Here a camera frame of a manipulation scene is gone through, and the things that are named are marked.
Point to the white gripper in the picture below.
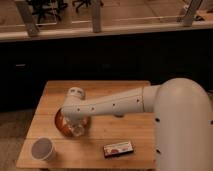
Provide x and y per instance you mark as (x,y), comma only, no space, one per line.
(73,120)

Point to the clear plastic bottle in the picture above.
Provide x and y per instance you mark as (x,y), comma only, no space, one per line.
(75,130)

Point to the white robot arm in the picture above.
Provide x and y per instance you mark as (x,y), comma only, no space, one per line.
(182,116)

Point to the red ceramic bowl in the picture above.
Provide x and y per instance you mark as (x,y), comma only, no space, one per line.
(61,124)

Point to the white paper cup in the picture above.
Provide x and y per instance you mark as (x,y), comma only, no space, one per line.
(43,150)

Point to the small red white box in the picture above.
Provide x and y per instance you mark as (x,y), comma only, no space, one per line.
(117,149)

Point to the black office chair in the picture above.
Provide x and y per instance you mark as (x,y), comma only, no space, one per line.
(82,2)
(41,8)

